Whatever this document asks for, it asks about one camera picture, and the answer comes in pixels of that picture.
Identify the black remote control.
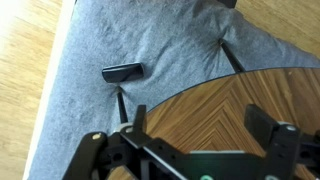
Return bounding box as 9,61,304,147
101,62,146,84

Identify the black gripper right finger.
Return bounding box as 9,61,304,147
244,103,320,180

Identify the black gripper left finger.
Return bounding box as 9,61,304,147
62,104,188,180

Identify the black furniture foot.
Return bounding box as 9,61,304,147
216,0,239,10

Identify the thin black table leg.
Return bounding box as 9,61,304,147
219,39,247,74
116,89,130,125

